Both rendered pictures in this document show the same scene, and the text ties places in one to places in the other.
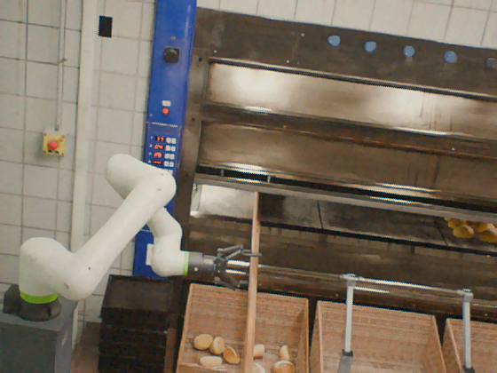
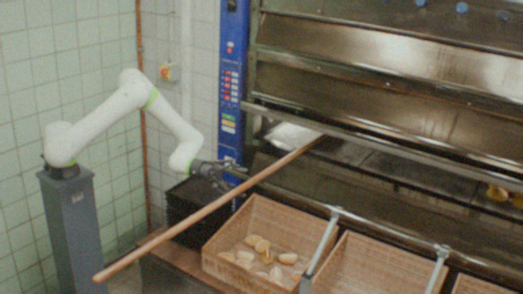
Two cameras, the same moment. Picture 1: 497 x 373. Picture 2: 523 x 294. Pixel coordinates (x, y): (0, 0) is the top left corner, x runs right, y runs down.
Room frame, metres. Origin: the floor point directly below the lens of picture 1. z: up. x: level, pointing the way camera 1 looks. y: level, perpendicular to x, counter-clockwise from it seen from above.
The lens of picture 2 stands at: (1.11, -1.19, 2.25)
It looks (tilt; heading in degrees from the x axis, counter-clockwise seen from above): 24 degrees down; 35
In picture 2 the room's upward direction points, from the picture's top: 3 degrees clockwise
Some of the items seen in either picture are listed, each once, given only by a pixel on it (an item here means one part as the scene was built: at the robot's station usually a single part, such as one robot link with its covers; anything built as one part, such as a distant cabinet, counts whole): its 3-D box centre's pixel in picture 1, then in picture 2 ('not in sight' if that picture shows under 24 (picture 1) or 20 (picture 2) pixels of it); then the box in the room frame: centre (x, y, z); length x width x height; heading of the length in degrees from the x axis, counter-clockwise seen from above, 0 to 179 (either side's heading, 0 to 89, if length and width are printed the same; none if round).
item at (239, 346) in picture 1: (244, 344); (270, 248); (2.82, -0.09, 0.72); 0.56 x 0.49 x 0.28; 92
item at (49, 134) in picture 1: (56, 141); (169, 71); (3.01, 0.83, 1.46); 0.10 x 0.07 x 0.10; 92
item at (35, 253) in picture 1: (43, 269); (60, 144); (2.11, 0.61, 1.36); 0.16 x 0.13 x 0.19; 57
